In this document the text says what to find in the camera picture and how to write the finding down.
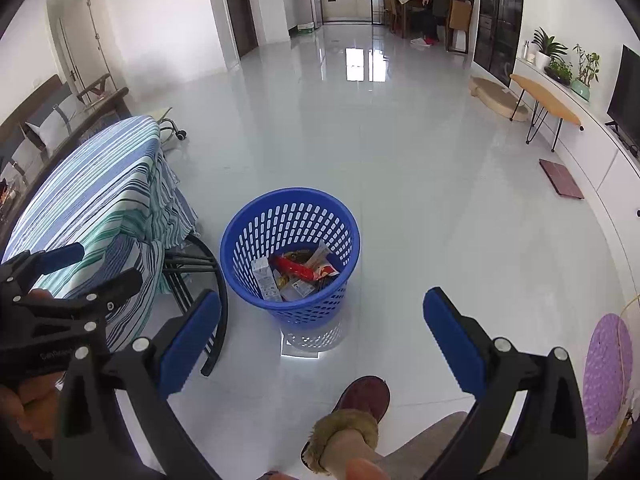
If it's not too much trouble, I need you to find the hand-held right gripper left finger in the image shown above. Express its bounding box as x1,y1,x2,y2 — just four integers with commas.
52,289,226,480

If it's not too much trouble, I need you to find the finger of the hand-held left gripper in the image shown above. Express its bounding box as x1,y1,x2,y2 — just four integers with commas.
0,242,86,286
50,268,144,318

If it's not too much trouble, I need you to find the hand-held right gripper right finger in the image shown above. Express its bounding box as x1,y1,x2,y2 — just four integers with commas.
422,287,591,480

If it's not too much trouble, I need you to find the green white milk carton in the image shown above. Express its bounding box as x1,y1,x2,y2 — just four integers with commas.
250,256,283,303

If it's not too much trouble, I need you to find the red white snack packet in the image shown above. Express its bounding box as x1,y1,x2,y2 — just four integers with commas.
270,252,341,283

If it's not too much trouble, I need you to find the blue plastic basket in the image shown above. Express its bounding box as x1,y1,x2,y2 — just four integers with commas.
220,187,362,322

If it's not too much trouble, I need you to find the person's left hand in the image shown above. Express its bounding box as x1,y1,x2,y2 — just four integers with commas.
0,371,66,441

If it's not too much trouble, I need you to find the striped round tablecloth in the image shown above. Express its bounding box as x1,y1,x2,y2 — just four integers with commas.
2,115,198,356

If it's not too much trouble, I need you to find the person's leg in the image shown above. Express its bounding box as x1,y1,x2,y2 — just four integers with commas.
345,410,511,480

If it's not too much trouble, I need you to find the maroon furry slipper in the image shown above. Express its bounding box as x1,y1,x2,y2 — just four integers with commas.
300,376,392,476

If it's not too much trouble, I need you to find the grey blue pillow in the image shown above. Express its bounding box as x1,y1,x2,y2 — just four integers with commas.
25,95,86,146

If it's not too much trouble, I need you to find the dark wooden sofa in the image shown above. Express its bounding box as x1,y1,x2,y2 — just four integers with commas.
0,74,131,196

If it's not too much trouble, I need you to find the purple round perforated pad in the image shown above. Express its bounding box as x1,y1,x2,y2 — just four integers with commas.
582,312,635,436

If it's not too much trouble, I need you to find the dark wooden coffee table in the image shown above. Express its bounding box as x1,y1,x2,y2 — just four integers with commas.
0,87,133,251

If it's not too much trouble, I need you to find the brown floor mat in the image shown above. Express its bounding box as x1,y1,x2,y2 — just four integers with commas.
539,158,586,201

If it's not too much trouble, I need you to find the white door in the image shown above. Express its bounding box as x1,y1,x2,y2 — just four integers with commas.
47,0,118,96

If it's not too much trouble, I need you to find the white tv cabinet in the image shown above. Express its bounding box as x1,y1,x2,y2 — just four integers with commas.
515,55,640,321

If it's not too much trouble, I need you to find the wooden side table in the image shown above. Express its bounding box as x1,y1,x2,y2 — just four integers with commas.
509,73,583,153

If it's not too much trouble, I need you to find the low green plant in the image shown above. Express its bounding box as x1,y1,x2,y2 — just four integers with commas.
544,60,573,86

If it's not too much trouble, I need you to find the tall plant in green pot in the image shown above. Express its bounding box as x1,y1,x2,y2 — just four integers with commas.
570,44,601,102

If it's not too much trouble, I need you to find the black television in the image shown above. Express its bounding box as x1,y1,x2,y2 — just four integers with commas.
606,44,640,148

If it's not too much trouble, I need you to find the dark door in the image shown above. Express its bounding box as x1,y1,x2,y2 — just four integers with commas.
220,0,260,58

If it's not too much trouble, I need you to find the leafy plant in white pot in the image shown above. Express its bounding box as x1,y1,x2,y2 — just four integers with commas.
531,26,570,70

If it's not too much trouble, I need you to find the tan back dining chair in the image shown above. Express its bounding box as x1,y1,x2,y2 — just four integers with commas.
445,0,476,55

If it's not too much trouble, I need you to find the dark glass cabinet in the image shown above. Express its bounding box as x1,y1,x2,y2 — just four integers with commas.
472,0,526,88

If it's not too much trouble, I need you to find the dining table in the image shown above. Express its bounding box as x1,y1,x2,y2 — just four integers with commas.
382,0,426,38

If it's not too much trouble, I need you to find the black metal table frame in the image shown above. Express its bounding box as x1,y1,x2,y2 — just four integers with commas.
162,232,230,378

